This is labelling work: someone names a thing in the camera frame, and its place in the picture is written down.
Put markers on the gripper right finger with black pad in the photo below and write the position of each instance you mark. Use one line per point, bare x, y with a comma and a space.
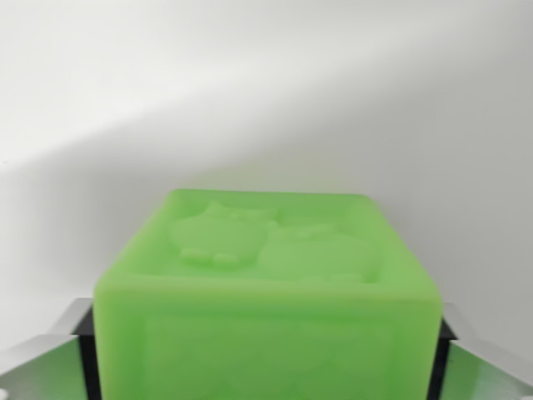
479, 366

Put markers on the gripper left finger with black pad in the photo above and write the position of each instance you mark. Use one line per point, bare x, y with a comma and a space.
50, 358

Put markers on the green embossed rubber cube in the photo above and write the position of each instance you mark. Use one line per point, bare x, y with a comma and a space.
266, 300

